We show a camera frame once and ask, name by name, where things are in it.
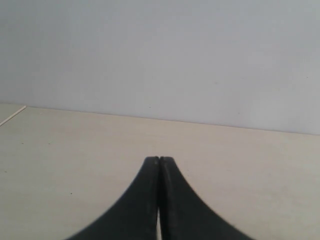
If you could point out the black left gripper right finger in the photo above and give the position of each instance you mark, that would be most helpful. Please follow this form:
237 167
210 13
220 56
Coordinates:
183 214

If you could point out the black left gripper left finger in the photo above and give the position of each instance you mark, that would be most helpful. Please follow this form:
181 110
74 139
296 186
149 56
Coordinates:
134 215

